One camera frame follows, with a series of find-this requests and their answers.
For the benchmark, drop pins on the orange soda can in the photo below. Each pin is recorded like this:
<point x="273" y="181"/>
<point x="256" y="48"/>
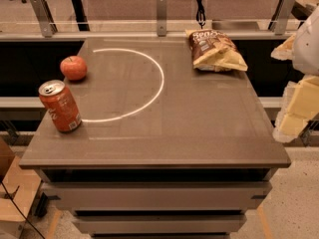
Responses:
<point x="60" y="104"/>

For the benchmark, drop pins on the middle metal rail bracket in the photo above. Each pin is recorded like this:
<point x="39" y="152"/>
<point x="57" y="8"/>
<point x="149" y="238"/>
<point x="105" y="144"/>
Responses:
<point x="161" y="18"/>

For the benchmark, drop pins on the red apple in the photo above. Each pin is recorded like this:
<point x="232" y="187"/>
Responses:
<point x="74" y="68"/>

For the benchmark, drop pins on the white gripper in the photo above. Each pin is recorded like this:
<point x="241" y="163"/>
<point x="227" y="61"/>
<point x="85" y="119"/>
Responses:
<point x="308" y="49"/>

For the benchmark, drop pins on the left metal rail bracket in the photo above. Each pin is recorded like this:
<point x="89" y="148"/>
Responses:
<point x="44" y="17"/>

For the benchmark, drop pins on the cardboard box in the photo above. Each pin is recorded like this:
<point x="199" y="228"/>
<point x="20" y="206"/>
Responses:
<point x="18" y="189"/>

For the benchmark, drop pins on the grey drawer cabinet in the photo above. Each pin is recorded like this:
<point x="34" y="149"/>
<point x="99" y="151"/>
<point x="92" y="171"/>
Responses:
<point x="164" y="151"/>

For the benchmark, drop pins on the right metal rail bracket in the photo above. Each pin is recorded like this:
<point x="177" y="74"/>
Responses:
<point x="280" y="19"/>

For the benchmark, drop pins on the brown chip bag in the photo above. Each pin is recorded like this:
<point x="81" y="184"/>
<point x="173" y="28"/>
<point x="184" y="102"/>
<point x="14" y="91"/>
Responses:
<point x="213" y="51"/>

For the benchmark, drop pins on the black table leg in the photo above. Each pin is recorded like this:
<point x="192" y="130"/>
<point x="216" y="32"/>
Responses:
<point x="80" y="15"/>

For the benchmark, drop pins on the metal rail bracket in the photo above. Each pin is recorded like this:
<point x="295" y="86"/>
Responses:
<point x="44" y="17"/>
<point x="161" y="18"/>
<point x="280" y="19"/>

